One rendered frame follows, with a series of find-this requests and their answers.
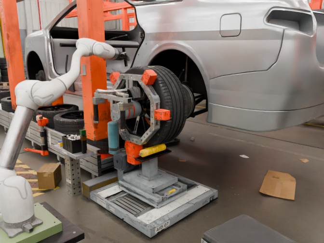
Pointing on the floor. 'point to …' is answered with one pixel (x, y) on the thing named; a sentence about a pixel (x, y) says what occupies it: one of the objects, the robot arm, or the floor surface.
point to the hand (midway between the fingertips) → (127, 58)
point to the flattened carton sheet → (278, 185)
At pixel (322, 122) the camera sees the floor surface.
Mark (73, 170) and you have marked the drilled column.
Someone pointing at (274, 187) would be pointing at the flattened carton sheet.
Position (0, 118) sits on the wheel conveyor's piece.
